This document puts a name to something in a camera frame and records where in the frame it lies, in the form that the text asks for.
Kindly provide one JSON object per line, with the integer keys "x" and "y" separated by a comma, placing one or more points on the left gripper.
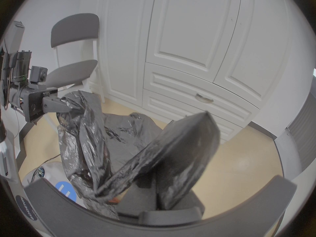
{"x": 33, "y": 102}

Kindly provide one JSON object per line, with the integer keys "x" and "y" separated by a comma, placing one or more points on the white chair grey cushions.
{"x": 74, "y": 28}

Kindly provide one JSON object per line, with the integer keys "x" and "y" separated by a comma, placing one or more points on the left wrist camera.
{"x": 38, "y": 74}

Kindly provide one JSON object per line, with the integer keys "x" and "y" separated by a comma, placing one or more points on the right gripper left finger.
{"x": 144, "y": 199}

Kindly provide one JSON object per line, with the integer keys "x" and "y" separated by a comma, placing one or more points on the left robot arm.
{"x": 21, "y": 65}

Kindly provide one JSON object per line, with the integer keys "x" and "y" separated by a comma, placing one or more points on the white wardrobe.
{"x": 187, "y": 33}

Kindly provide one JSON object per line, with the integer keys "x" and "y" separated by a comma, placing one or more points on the black plastic bag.
{"x": 84, "y": 137}

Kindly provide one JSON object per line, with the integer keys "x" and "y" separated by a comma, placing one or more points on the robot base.
{"x": 47, "y": 176}

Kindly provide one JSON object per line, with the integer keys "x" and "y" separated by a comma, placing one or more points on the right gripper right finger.
{"x": 193, "y": 204}

